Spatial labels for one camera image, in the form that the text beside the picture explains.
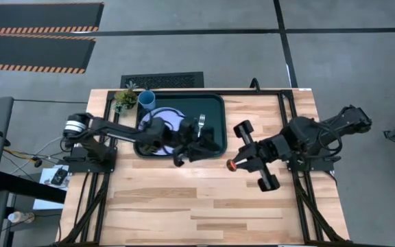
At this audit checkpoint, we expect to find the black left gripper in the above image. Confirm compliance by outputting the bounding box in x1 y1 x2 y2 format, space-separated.
172 117 222 168

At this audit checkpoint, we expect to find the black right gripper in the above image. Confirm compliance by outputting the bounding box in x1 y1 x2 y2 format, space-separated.
232 119 287 193

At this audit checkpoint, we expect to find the pink handled metal fork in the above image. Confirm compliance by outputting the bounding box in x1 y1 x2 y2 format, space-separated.
197 113 207 138

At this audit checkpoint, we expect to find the dark green tray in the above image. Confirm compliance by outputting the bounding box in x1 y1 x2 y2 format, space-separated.
133 92 228 159

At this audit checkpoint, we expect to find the lavender plate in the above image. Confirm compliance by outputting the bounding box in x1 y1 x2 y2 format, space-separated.
137 106 187 156

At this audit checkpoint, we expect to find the blue plastic cup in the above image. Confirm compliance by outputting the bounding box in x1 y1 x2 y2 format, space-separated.
137 89 157 113

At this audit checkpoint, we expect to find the small green potted plant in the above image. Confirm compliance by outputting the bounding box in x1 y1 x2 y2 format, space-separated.
113 80 140 115

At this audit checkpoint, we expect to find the black handheld controller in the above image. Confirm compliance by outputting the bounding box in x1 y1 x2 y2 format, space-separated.
50 166 69 187

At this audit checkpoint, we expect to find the white paper sheet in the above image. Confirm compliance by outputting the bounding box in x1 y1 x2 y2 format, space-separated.
32 164 71 211

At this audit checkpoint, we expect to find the black side desk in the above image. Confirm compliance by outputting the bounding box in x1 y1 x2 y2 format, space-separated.
0 170 68 204

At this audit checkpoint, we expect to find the black hazard striped floor mat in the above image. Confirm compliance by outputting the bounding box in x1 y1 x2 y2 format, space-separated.
0 32 97 75
0 2 106 36

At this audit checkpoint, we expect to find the clear plastic bottle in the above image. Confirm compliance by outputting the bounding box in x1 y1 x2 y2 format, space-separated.
7 211 36 224

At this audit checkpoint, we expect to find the black cable loop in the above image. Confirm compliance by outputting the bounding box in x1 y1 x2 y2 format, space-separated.
249 77 262 93

